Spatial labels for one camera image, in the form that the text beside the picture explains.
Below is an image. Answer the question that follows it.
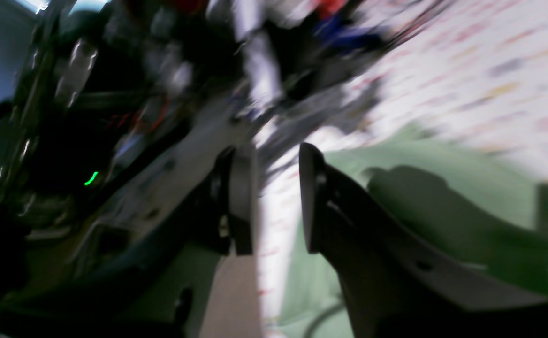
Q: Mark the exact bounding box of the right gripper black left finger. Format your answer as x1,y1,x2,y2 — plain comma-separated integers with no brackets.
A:
0,144,257,338

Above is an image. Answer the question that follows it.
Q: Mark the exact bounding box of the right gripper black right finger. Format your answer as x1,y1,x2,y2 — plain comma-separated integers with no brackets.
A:
299,143,548,338

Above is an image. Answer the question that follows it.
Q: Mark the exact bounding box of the light green T-shirt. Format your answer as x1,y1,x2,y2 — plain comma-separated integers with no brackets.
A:
276,128,548,338

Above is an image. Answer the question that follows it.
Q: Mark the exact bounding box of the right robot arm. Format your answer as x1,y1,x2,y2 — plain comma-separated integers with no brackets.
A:
0,0,548,338

